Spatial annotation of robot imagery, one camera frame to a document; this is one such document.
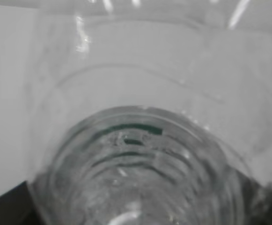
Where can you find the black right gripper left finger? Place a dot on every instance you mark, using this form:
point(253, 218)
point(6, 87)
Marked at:
point(17, 208)

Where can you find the clear bottle green label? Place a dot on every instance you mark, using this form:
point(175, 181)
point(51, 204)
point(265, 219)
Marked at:
point(150, 112)

